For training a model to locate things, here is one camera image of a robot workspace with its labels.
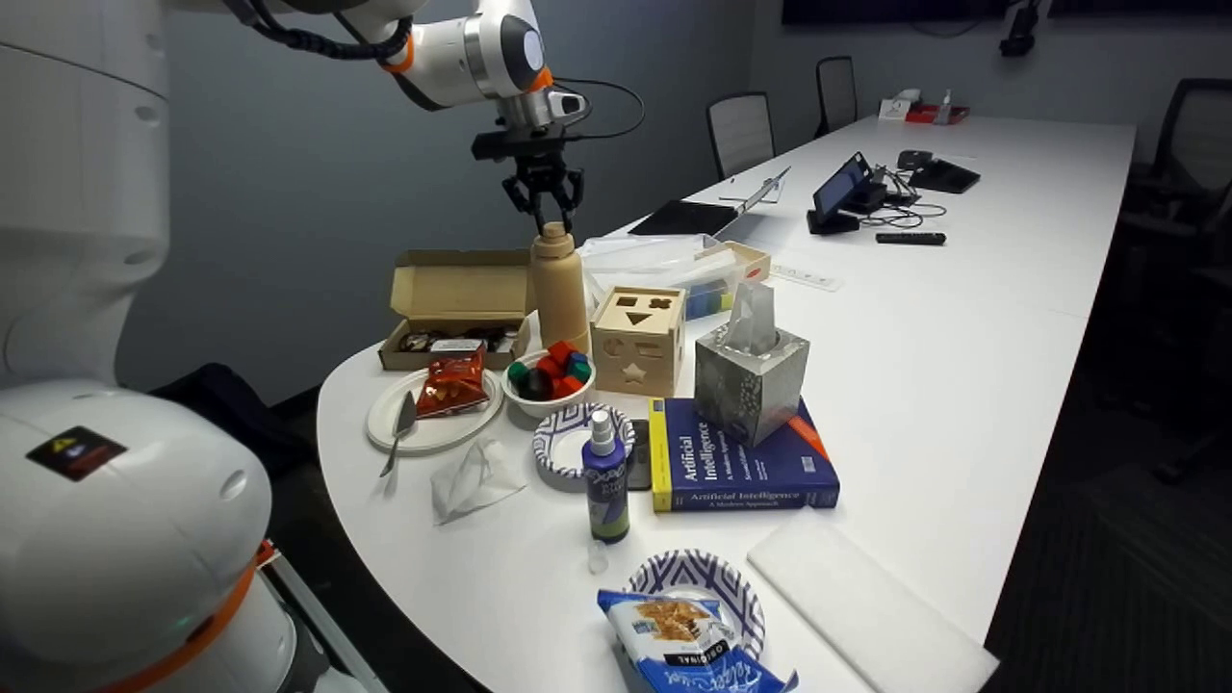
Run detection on white bowl of coloured blocks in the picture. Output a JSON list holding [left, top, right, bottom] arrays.
[[501, 342, 598, 421]]

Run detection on wooden shape sorter box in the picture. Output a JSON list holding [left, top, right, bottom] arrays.
[[594, 284, 685, 396]]

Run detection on white office chair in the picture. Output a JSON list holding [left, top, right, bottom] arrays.
[[708, 93, 774, 178]]

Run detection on metal knife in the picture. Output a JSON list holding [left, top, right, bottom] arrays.
[[382, 389, 414, 482]]

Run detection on dark office chair far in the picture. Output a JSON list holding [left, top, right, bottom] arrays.
[[815, 56, 858, 131]]

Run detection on black remote control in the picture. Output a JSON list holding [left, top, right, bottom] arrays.
[[875, 233, 947, 247]]

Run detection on blue spray bottle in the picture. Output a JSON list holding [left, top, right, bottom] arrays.
[[580, 409, 628, 542]]

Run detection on red and white boxes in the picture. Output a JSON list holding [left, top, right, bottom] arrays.
[[876, 88, 969, 125]]

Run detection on white plate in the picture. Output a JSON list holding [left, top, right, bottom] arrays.
[[365, 370, 505, 456]]

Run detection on blue and yellow book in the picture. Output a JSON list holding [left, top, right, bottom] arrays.
[[645, 396, 839, 513]]

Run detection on black office chair right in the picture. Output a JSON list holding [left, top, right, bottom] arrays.
[[1119, 79, 1232, 487]]

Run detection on blue patterned paper plate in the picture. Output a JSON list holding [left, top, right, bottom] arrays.
[[530, 406, 635, 492]]

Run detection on black pouch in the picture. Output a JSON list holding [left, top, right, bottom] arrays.
[[895, 151, 976, 192]]

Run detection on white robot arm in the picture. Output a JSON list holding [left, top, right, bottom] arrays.
[[0, 0, 373, 693]]

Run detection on open cardboard box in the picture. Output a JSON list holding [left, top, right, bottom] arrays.
[[377, 250, 530, 370]]

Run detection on red snack packet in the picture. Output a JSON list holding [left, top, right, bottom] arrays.
[[414, 355, 483, 421]]

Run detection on blue chips bag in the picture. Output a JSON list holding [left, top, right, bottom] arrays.
[[598, 590, 793, 693]]

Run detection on clear plastic container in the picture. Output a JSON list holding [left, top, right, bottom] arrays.
[[577, 237, 771, 319]]

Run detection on black flat notebook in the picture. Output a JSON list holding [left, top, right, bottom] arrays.
[[635, 199, 735, 237]]

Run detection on grey tissue box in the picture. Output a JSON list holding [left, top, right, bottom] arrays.
[[694, 284, 809, 443]]

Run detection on clear crumpled plastic wrap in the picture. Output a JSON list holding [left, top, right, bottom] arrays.
[[432, 441, 526, 524]]

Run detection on blue patterned plate near edge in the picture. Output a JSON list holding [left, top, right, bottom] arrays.
[[628, 550, 766, 656]]

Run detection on beige bottle with lid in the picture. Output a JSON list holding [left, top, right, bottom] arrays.
[[530, 221, 587, 351]]

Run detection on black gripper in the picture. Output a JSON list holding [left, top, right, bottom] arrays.
[[468, 88, 587, 237]]

